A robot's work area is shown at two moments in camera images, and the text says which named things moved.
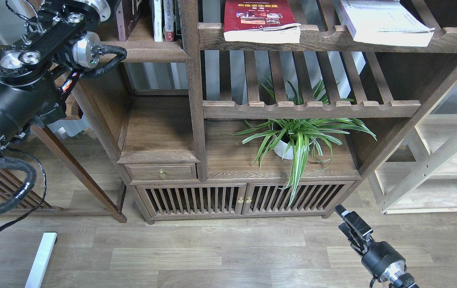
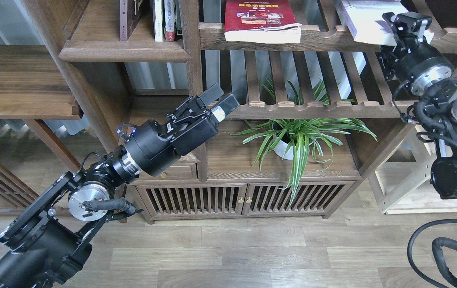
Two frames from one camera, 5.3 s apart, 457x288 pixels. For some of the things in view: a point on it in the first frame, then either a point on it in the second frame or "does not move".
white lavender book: [389, 21] does not move
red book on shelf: [271, 21] does not move
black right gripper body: [376, 256] -> [414, 61]
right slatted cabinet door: [266, 198] does not move
